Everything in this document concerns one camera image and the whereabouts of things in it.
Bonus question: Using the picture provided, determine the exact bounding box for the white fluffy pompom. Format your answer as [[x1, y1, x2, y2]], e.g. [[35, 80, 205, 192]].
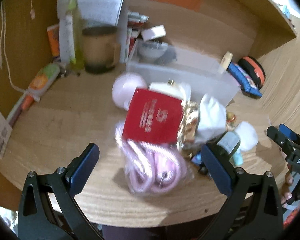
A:
[[234, 121, 258, 152]]

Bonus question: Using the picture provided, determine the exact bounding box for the teal small tube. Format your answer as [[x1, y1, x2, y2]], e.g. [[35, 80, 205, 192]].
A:
[[232, 149, 244, 166]]

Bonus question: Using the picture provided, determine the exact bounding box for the white cloth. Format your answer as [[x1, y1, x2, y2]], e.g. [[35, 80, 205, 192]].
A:
[[194, 94, 226, 144]]

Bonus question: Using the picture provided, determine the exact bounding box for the gold chain trinket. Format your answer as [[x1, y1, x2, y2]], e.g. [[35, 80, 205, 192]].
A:
[[176, 100, 199, 153]]

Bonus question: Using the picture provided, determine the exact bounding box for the pink cable bag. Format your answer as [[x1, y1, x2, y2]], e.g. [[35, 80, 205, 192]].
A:
[[115, 121, 191, 196]]

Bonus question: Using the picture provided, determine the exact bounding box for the red booklet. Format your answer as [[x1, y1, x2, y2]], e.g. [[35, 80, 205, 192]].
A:
[[122, 88, 183, 144]]

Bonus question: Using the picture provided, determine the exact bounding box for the pink round jar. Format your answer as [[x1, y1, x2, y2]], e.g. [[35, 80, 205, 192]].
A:
[[112, 73, 147, 111]]

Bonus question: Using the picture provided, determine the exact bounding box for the blue foil packet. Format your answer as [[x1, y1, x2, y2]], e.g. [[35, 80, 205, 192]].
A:
[[191, 153, 202, 166]]

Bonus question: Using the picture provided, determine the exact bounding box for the right hand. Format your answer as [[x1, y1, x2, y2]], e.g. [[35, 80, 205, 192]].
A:
[[281, 163, 293, 208]]

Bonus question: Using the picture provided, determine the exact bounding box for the black orange zip case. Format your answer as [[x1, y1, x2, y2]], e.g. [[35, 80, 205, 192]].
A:
[[238, 56, 266, 89]]

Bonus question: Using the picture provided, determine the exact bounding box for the blue pencil pouch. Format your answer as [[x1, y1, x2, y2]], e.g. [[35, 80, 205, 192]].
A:
[[227, 62, 262, 99]]

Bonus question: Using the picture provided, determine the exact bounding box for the cream lotion bottle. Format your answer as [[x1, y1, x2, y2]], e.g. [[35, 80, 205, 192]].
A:
[[218, 51, 233, 74]]

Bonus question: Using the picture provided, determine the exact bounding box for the orange pen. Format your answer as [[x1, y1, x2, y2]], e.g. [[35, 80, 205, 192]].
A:
[[6, 94, 34, 127]]

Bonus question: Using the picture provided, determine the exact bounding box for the clear plastic storage bin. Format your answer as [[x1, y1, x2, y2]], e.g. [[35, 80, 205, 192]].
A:
[[126, 40, 239, 106]]

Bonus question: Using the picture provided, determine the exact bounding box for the orange green tube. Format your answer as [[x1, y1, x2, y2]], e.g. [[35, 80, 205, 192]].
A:
[[27, 63, 60, 97]]

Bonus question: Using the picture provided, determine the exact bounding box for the bowl of trinkets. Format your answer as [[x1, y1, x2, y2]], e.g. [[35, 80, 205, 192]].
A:
[[138, 42, 169, 60]]

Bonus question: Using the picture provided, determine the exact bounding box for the brown ceramic mug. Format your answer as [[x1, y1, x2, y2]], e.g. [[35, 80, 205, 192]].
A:
[[82, 26, 121, 74]]

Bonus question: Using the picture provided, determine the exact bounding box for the small white box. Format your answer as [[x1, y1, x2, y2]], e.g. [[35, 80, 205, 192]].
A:
[[141, 25, 166, 41]]

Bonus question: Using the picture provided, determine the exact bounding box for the yellow green spray bottle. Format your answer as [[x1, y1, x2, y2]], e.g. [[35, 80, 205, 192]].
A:
[[65, 0, 84, 72]]

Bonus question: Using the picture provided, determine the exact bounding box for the orange book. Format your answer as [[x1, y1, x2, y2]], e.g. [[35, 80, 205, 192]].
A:
[[47, 24, 60, 58]]

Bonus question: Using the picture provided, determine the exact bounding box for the stack of books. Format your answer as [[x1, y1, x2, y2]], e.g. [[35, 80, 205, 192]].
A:
[[123, 10, 149, 63]]

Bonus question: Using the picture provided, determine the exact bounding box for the white paper notebook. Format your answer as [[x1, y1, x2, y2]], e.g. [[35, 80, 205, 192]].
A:
[[77, 0, 124, 26]]

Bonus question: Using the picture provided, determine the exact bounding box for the white cord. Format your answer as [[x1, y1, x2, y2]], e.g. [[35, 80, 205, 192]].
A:
[[0, 0, 41, 102]]

